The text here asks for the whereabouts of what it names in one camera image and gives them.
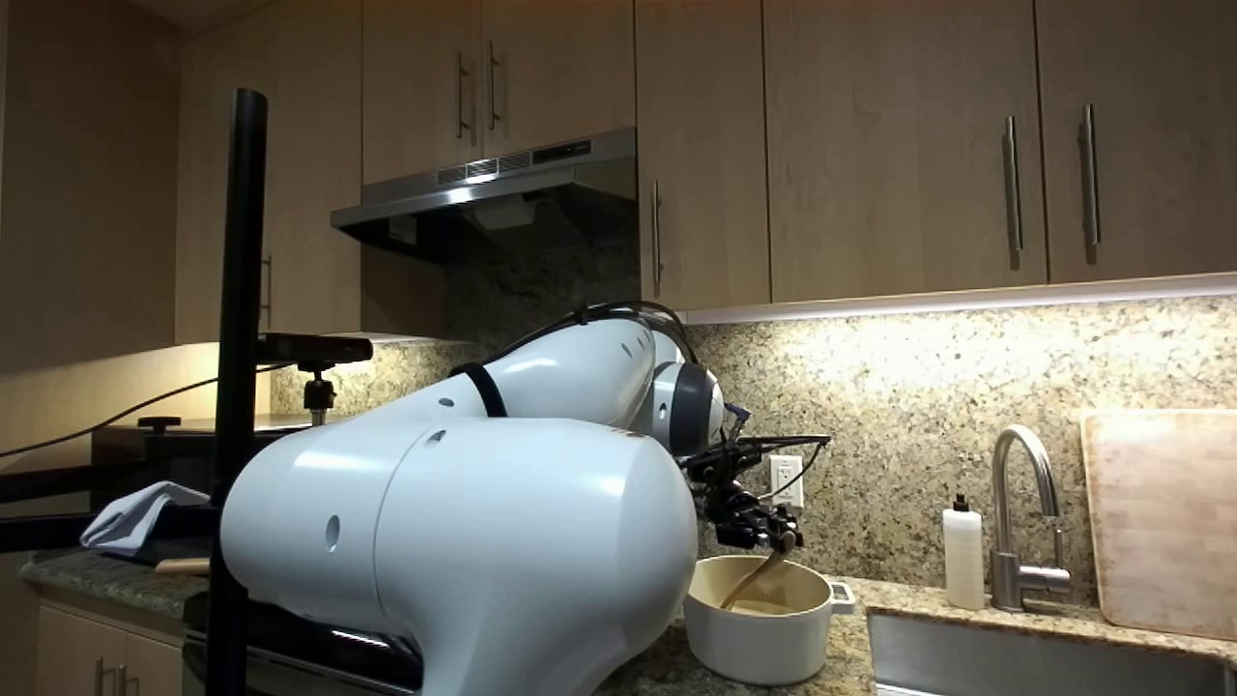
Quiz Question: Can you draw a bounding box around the black camera cable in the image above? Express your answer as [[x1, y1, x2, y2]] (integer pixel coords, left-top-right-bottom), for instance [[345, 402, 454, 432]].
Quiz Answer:
[[0, 367, 226, 463]]

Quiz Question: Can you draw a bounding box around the black stovetop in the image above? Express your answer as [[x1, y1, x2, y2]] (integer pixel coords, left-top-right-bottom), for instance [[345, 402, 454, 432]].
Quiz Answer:
[[178, 585, 426, 688]]

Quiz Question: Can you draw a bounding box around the white soap dispenser bottle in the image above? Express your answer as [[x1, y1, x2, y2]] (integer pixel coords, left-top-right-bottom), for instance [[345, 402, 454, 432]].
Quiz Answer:
[[939, 490, 985, 609]]

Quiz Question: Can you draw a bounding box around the white cloth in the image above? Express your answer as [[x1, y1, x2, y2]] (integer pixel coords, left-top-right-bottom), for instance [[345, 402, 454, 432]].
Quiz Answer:
[[77, 475, 213, 560]]

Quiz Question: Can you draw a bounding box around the tall light wood cabinet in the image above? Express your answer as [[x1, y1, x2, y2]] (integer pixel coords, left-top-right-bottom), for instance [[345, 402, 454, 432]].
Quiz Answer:
[[169, 0, 363, 342]]

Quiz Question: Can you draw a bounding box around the steel kitchen sink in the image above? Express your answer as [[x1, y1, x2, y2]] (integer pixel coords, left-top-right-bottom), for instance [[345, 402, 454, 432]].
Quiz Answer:
[[863, 606, 1237, 696]]

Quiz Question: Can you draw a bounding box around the wooden spoon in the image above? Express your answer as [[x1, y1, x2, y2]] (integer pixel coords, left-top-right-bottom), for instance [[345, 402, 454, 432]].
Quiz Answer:
[[716, 546, 789, 609]]

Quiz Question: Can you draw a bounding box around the black camera with mount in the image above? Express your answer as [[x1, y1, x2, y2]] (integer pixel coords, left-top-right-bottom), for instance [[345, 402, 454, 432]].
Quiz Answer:
[[253, 328, 379, 432]]

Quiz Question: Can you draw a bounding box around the wooden cutting board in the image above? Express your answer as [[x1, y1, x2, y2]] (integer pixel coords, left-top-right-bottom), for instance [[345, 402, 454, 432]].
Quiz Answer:
[[1080, 405, 1237, 641]]

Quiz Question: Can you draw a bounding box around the white electrical outlet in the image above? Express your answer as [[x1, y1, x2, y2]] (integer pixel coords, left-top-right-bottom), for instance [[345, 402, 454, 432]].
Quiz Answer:
[[766, 453, 808, 510]]

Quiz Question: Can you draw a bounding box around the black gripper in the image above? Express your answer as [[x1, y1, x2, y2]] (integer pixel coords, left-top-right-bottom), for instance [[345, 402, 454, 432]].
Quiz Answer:
[[691, 441, 811, 557]]

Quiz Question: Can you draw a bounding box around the black box appliance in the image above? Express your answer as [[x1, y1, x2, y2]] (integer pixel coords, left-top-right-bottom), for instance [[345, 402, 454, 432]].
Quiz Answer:
[[88, 413, 321, 515]]

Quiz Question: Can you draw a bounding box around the steel gooseneck faucet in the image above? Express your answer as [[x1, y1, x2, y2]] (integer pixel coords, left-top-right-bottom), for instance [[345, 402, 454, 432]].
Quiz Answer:
[[985, 420, 1080, 615]]

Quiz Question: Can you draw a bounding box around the black vertical stand pole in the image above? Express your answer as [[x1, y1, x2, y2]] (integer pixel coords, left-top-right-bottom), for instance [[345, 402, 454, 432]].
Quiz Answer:
[[205, 86, 272, 696]]

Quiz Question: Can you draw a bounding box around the steel cabinet bar handle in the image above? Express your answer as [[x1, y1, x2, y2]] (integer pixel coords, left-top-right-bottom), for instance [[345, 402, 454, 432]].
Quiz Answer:
[[454, 51, 476, 146], [482, 38, 506, 135], [1076, 99, 1103, 271], [998, 110, 1026, 273]]

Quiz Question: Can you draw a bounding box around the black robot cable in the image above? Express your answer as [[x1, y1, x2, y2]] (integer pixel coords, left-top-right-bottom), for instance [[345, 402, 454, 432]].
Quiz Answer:
[[566, 296, 837, 507]]

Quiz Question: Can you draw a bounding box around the light wood cabinet door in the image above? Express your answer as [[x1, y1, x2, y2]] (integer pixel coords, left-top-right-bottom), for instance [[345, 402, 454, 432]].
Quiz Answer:
[[1042, 0, 1237, 284], [633, 0, 774, 313], [479, 0, 638, 155], [766, 0, 1042, 300], [361, 0, 488, 190]]

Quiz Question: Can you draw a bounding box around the white pot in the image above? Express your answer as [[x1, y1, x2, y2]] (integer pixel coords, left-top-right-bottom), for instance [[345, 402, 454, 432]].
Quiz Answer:
[[680, 547, 863, 688]]

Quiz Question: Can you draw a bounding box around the light wood base cabinet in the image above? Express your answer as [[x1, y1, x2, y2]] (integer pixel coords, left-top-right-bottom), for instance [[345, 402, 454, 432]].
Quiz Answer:
[[30, 591, 189, 696]]

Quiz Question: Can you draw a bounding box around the steel range hood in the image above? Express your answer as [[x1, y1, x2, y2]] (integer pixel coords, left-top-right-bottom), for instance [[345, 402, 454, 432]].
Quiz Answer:
[[329, 124, 643, 271]]

